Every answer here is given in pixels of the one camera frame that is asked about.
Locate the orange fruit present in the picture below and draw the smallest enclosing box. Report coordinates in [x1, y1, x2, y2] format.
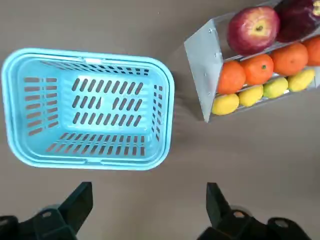
[216, 59, 247, 95]
[241, 53, 275, 86]
[301, 36, 320, 67]
[271, 42, 310, 77]

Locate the light blue plastic basket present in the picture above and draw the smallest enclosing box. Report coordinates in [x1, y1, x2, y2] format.
[1, 47, 175, 171]

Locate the yellow lemon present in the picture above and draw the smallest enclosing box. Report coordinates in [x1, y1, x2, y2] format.
[237, 84, 265, 108]
[211, 92, 241, 116]
[262, 76, 290, 99]
[287, 68, 316, 93]

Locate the clear acrylic fruit shelf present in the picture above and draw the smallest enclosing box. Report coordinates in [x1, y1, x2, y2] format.
[183, 0, 320, 124]

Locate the dark red apple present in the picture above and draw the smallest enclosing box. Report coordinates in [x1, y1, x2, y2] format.
[273, 0, 320, 43]

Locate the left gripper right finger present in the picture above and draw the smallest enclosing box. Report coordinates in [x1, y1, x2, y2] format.
[197, 182, 313, 240]

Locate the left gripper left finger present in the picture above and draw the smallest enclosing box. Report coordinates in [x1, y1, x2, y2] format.
[0, 181, 94, 240]

